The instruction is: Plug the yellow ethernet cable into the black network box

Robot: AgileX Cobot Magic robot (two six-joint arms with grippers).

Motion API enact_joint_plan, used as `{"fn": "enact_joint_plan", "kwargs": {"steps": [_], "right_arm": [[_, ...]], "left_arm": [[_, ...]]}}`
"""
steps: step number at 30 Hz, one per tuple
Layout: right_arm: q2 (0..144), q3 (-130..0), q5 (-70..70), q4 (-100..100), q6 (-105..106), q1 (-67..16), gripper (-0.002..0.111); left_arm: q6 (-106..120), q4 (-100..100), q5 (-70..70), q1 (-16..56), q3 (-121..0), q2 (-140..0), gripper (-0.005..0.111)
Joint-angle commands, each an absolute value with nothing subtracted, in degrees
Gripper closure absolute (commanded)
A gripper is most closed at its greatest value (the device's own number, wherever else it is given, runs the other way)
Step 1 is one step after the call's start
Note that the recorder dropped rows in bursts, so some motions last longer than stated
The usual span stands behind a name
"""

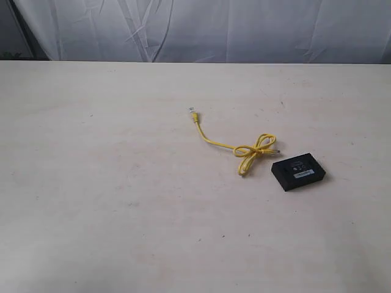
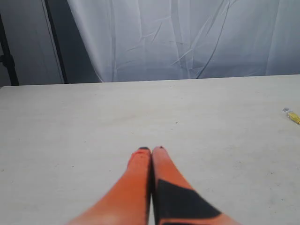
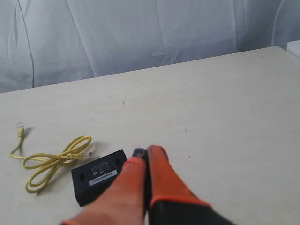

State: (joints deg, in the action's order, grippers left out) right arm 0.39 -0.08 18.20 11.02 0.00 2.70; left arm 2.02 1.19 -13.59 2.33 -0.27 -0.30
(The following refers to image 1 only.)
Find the yellow ethernet cable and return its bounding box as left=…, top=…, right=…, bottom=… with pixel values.
left=186, top=106, right=281, bottom=178

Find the black rectangular adapter box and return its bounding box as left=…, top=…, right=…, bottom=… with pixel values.
left=271, top=153, right=326, bottom=192

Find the white backdrop curtain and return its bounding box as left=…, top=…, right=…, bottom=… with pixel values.
left=1, top=1, right=390, bottom=63

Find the green plant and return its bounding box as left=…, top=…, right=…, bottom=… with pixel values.
left=0, top=52, right=22, bottom=60

